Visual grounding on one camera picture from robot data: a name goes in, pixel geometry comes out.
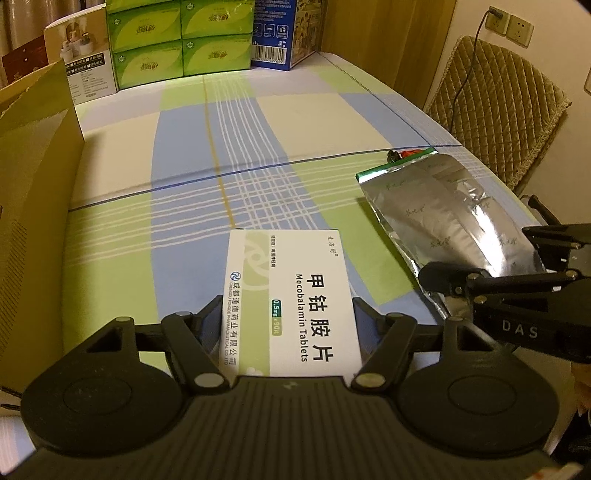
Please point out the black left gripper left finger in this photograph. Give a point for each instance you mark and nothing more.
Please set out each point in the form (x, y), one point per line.
(186, 336)

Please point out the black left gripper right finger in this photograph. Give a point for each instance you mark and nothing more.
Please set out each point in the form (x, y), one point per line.
(385, 368)

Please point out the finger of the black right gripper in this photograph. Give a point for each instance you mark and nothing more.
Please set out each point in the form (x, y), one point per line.
(562, 247)
(455, 279)

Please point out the silver foil pouch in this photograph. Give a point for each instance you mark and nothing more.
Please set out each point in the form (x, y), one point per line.
(434, 210)

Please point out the white Mecobalamin tablet box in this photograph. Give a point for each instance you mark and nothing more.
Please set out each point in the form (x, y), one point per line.
(287, 307)

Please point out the small red packet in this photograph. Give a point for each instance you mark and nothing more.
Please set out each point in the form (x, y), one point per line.
(395, 156)

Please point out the right hand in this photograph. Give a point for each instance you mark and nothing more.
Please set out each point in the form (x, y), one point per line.
(582, 386)

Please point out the quilted brown chair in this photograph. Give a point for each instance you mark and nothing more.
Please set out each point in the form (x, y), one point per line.
(502, 108)

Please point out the checkered tablecloth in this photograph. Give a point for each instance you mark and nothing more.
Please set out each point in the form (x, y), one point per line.
(168, 170)

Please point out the open cardboard box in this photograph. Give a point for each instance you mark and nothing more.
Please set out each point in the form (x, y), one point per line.
(41, 147)

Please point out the blue carton box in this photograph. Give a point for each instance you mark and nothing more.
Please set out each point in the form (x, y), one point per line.
(285, 32)

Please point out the green tissue pack stack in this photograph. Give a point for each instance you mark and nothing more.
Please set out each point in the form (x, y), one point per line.
(152, 41)

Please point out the white appliance box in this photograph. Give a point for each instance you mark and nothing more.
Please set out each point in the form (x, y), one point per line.
(81, 41)

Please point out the red gift box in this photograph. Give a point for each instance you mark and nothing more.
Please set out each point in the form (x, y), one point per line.
(24, 60)

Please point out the wall power socket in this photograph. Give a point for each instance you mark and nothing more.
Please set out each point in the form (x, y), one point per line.
(514, 28)

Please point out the brown wooden door frame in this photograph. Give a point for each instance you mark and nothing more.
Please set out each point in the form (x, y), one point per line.
(400, 42)

